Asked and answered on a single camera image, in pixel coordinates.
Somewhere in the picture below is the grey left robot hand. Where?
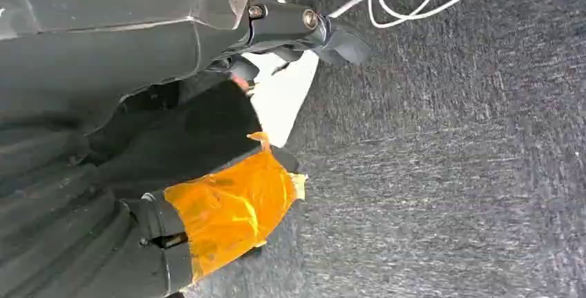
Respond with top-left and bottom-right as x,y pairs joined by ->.
0,0 -> 372,298

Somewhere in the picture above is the white card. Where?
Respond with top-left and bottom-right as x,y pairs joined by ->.
241,50 -> 321,149

